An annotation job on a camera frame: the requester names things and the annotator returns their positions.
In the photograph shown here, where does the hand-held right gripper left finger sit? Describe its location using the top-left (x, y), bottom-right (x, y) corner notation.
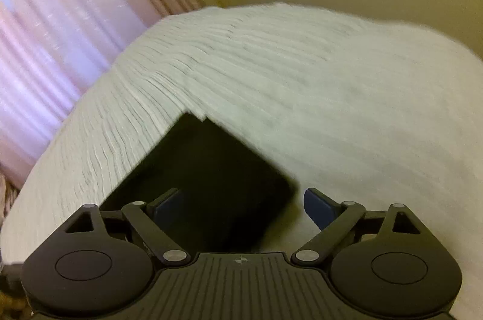
top-left (64, 187), bottom-right (189, 266)

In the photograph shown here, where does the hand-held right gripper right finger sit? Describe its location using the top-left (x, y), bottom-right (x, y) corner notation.
top-left (290, 187), bottom-right (419, 266)

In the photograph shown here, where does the black garment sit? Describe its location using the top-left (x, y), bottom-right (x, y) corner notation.
top-left (100, 111), bottom-right (300, 255)

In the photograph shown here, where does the pink curtain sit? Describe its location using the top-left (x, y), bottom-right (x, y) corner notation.
top-left (0, 0), bottom-right (163, 189)

